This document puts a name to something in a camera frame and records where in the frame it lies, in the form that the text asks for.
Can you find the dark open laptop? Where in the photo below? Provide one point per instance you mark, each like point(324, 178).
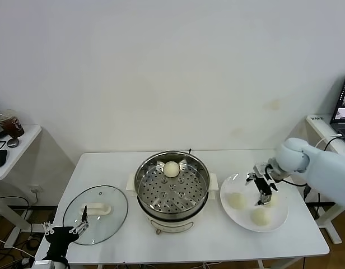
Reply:
point(343, 112)

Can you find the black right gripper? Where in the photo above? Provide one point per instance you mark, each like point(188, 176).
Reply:
point(263, 186)

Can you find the stainless steel steamer basket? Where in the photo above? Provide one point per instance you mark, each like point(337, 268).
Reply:
point(189, 196)

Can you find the light blue right robot arm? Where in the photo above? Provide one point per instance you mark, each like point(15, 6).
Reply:
point(323, 165)

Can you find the iced coffee plastic cup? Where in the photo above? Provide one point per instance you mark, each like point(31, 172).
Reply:
point(13, 127)

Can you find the white round ceramic plate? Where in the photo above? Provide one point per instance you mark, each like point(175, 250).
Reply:
point(277, 217)

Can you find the small printed label sticker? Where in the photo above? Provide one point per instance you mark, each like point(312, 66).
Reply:
point(317, 118)

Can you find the white steamed baozi bun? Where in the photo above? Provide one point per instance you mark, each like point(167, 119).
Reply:
point(171, 169)
point(237, 201)
point(260, 217)
point(274, 199)

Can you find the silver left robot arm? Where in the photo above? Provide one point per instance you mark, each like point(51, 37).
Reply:
point(43, 264)

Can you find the grey round puck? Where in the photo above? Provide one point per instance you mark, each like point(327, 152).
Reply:
point(13, 143)

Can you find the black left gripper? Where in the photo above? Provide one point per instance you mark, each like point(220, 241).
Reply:
point(59, 238)

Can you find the white side table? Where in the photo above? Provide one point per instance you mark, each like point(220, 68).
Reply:
point(319, 127)
point(21, 151)

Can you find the cream electric cooking pot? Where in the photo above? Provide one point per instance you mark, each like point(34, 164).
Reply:
point(172, 224)

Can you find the white wall socket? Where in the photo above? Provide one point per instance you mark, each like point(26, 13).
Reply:
point(35, 188)

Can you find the white power strip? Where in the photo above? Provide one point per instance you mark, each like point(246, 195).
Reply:
point(27, 261)

